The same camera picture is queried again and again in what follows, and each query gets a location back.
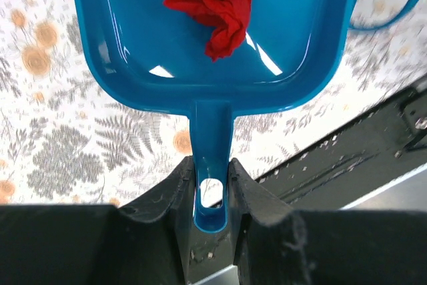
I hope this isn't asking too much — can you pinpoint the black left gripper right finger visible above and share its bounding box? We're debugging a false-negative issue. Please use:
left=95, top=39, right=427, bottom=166
left=228, top=159, right=426, bottom=284

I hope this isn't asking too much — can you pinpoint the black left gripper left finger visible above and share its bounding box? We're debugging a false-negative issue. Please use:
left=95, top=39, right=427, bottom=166
left=1, top=157, right=195, bottom=284

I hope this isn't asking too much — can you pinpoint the blue plastic dustpan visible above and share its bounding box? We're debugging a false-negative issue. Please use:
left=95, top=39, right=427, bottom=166
left=68, top=0, right=364, bottom=234

